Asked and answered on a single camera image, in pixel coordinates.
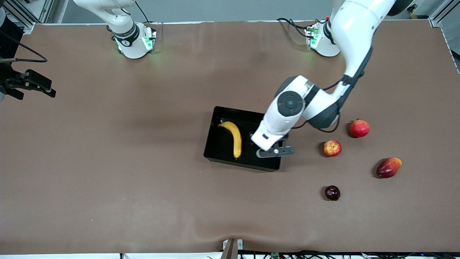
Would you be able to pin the red pomegranate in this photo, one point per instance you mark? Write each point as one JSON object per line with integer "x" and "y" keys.
{"x": 359, "y": 128}

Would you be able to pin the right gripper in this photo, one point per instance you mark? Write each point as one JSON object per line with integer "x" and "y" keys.
{"x": 8, "y": 76}

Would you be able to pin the yellow banana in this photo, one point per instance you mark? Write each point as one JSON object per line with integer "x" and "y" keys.
{"x": 236, "y": 140}

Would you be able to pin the person in black clothes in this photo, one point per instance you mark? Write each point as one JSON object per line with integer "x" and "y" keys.
{"x": 10, "y": 39}

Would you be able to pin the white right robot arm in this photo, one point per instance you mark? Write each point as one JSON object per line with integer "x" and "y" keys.
{"x": 133, "y": 46}

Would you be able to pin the dark purple round fruit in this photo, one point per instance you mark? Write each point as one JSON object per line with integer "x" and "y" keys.
{"x": 332, "y": 193}

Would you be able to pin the red yellow apple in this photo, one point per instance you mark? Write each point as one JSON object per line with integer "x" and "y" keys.
{"x": 332, "y": 148}

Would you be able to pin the brown table cover sheet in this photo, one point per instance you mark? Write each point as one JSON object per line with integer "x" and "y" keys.
{"x": 107, "y": 162}

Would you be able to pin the red yellow mango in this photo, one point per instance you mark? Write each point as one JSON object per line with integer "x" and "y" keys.
{"x": 388, "y": 168}

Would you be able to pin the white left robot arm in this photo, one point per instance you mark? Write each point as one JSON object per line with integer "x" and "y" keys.
{"x": 354, "y": 32}

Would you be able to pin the black plastic box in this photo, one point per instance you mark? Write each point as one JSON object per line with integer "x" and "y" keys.
{"x": 219, "y": 144}

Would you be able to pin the aluminium frame profile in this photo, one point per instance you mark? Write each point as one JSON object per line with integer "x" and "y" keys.
{"x": 27, "y": 26}
{"x": 440, "y": 16}

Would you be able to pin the metal table edge bracket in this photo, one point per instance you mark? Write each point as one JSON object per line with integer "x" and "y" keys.
{"x": 230, "y": 250}

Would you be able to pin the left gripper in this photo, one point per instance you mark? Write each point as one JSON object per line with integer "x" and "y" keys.
{"x": 284, "y": 137}

